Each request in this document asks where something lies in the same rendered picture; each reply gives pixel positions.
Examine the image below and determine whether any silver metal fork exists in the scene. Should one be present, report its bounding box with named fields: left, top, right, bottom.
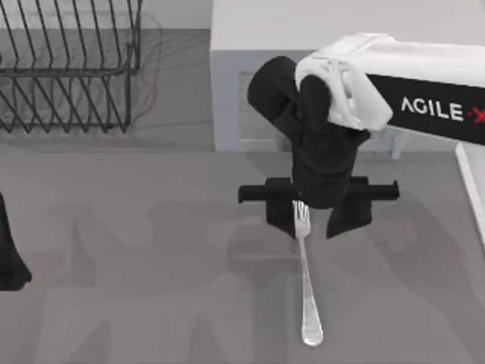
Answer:
left=292, top=200, right=324, bottom=347

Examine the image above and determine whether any pale grey cabinet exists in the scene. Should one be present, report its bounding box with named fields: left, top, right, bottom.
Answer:
left=209, top=0, right=485, bottom=161

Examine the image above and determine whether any dark wire dish rack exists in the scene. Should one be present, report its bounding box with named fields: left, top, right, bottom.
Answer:
left=0, top=0, right=145, bottom=134

